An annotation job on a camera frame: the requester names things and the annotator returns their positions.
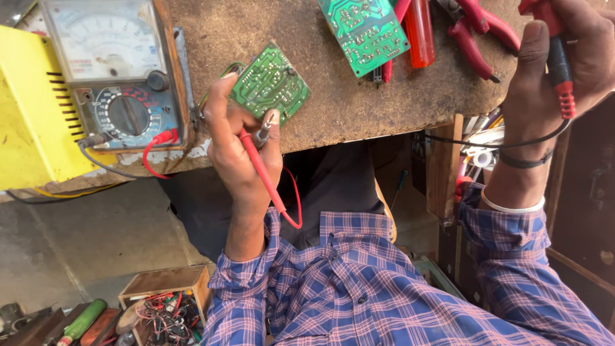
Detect tray of tools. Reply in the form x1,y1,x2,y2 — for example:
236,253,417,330
0,302,122,346

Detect black test lead red grips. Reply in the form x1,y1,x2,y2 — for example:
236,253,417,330
77,0,577,179

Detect black wrist band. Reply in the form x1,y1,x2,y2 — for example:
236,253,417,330
498,148,554,170

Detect orange screwdriver handle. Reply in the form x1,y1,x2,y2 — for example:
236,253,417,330
404,0,436,69

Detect white bangle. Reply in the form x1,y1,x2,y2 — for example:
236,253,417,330
480,185,546,214

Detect red multimeter test lead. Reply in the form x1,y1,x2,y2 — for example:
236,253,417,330
143,111,303,229

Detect yellow wire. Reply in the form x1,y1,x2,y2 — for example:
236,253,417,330
31,181,122,199

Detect grey metal plate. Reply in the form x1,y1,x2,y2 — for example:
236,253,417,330
172,26,199,128

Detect blue-handled screwdriver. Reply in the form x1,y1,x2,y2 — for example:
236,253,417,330
389,169,408,212

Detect open drawer of tools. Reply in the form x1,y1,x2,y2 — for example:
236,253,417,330
454,108,506,203

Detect small green circuit board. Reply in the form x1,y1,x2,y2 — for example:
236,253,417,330
228,41,312,128

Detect yellow metal box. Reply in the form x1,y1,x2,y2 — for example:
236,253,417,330
0,24,119,192

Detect person's left hand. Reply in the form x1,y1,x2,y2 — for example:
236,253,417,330
202,72,284,210

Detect person's right hand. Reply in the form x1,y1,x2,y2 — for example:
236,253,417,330
501,0,615,153

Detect wooden box of wires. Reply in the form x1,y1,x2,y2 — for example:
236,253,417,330
118,264,213,346

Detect wooden stool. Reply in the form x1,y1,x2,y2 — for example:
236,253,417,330
374,179,398,244

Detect analog multimeter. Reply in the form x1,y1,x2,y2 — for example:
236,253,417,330
38,0,187,152

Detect thin red-handled tool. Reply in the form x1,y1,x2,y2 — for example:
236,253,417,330
373,0,413,84

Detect red-handled pliers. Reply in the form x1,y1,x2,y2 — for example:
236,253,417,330
436,0,522,84

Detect blue plaid shirt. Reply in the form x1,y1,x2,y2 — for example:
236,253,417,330
201,183,615,346

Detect green-handled screwdriver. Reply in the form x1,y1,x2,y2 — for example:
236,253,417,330
56,298,108,346

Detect dark trousers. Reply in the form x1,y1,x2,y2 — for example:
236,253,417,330
159,141,386,263

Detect wooden table leg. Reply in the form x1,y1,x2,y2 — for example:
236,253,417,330
426,114,465,223

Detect teal plastic box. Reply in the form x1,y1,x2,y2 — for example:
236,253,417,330
412,256,466,301

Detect large green circuit board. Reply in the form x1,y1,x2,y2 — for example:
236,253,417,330
317,0,412,79

